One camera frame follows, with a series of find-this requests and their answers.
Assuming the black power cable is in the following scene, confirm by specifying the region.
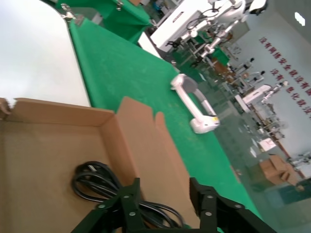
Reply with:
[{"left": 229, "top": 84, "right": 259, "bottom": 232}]
[{"left": 71, "top": 161, "right": 188, "bottom": 230}]

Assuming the white paper sign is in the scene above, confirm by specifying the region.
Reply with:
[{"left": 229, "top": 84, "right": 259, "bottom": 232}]
[{"left": 258, "top": 137, "right": 277, "bottom": 151}]

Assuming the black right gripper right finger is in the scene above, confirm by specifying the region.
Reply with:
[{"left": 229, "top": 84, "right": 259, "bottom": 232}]
[{"left": 189, "top": 177, "right": 277, "bottom": 233}]

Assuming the small white robot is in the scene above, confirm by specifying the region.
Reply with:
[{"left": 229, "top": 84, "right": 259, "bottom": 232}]
[{"left": 235, "top": 81, "right": 287, "bottom": 114}]

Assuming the white VR headset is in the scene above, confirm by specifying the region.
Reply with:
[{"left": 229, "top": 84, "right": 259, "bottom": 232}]
[{"left": 170, "top": 74, "right": 221, "bottom": 134}]

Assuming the open cardboard box on floor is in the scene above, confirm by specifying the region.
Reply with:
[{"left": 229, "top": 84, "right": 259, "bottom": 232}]
[{"left": 259, "top": 155, "right": 300, "bottom": 187}]

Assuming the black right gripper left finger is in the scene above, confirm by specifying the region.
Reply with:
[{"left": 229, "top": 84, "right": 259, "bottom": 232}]
[{"left": 72, "top": 177, "right": 148, "bottom": 233}]

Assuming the green cloth on neighbour table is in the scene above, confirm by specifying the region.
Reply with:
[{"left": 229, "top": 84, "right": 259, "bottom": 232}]
[{"left": 102, "top": 0, "right": 154, "bottom": 44}]

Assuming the white robot column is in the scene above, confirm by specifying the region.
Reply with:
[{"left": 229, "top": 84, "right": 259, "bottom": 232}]
[{"left": 138, "top": 0, "right": 219, "bottom": 59}]

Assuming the torn open cardboard box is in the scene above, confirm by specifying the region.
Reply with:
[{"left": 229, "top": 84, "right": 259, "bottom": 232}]
[{"left": 0, "top": 96, "right": 202, "bottom": 233}]

